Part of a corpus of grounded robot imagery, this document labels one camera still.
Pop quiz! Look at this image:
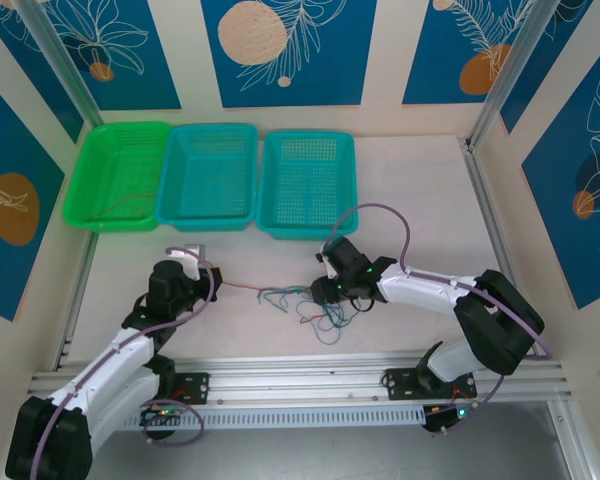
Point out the circuit board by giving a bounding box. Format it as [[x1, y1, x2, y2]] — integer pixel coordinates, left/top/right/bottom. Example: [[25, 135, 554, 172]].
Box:
[[423, 403, 477, 434], [139, 406, 187, 427]]

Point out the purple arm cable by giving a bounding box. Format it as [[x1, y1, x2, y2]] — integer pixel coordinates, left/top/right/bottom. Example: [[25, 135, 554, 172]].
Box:
[[328, 203, 555, 436], [29, 257, 217, 476]]

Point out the aluminium lower frame rail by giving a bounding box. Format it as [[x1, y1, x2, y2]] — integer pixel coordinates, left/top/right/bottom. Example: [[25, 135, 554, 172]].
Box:
[[547, 399, 599, 480]]

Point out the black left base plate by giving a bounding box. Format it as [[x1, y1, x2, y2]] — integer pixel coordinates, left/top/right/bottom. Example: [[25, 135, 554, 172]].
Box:
[[118, 372, 212, 407]]

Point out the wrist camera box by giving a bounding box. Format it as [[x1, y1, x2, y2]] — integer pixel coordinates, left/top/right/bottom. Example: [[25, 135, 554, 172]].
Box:
[[165, 242, 207, 281], [315, 251, 338, 279]]

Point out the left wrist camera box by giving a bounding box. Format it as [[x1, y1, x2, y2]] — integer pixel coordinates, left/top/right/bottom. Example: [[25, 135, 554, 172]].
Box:
[[165, 242, 207, 281]]

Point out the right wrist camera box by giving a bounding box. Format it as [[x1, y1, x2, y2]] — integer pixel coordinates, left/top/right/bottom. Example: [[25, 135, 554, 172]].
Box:
[[315, 251, 338, 279]]

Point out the aluminium frame post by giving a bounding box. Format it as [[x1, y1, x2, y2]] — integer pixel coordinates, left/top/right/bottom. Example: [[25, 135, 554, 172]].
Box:
[[15, 0, 105, 129], [467, 0, 571, 151]]

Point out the teal plastic mesh basket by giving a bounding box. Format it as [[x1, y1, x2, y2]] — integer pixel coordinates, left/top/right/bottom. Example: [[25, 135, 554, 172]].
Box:
[[154, 123, 260, 234], [255, 130, 358, 241]]

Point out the green plastic mesh basket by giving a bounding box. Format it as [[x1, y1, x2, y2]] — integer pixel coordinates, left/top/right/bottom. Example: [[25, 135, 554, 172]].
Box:
[[62, 121, 174, 234]]

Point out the right circuit board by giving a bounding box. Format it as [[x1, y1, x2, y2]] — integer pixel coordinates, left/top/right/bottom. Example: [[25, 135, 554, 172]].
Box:
[[423, 403, 477, 434]]

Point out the left circuit board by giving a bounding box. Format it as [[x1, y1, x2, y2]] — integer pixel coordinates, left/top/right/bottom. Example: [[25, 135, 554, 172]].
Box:
[[139, 406, 187, 427]]

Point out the grey slotted cable duct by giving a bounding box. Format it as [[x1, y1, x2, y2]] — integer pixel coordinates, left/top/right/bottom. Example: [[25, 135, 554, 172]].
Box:
[[122, 405, 427, 433]]

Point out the thin red cable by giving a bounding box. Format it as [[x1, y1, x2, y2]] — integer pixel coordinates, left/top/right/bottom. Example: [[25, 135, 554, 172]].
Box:
[[88, 170, 164, 222], [222, 281, 331, 327]]

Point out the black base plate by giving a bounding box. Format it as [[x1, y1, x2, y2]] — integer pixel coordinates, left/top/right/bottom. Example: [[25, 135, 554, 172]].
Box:
[[118, 372, 212, 407], [383, 367, 479, 402]]

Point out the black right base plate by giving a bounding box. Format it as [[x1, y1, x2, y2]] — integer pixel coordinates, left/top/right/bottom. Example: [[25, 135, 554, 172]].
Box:
[[383, 367, 479, 402]]

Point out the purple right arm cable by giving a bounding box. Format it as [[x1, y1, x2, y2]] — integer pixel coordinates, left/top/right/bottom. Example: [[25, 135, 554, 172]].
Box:
[[328, 203, 555, 436]]

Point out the aluminium mounting beam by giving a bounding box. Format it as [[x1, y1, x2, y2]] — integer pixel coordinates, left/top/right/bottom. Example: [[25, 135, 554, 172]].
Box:
[[23, 352, 575, 411]]

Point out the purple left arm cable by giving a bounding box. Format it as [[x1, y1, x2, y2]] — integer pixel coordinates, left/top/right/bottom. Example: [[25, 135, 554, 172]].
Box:
[[29, 257, 217, 476]]

